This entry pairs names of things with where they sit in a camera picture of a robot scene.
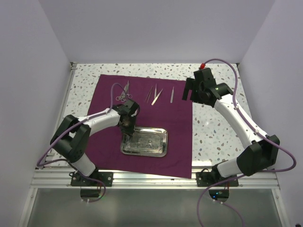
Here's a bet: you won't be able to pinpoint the steel scissors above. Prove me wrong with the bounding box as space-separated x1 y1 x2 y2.
119 81 130 103
116 82 130 101

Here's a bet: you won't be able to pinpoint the purple cloth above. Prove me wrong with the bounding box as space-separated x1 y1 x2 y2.
85 75 193 178

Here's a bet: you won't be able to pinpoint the steel pointed tweezers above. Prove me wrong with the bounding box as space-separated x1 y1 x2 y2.
145 84 157 103

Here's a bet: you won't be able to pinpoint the steel instrument tray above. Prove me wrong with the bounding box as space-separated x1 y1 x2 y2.
120 127 168 157

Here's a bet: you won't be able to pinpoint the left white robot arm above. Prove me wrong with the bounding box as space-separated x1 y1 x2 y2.
50 99 140 186

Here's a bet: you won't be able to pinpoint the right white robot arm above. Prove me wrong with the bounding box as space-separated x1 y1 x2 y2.
182 68 280 186

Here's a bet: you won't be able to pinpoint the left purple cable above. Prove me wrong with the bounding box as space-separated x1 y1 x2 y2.
36 82 130 203

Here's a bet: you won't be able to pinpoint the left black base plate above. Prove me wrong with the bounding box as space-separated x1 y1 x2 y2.
69 170 114 187

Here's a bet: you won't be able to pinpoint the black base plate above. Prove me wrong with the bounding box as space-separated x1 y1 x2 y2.
196 168 239 187
69 170 114 187

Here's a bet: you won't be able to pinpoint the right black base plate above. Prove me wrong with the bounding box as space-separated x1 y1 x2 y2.
196 168 239 187

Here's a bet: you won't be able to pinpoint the aluminium rail frame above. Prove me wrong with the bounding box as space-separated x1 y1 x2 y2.
18 61 285 227

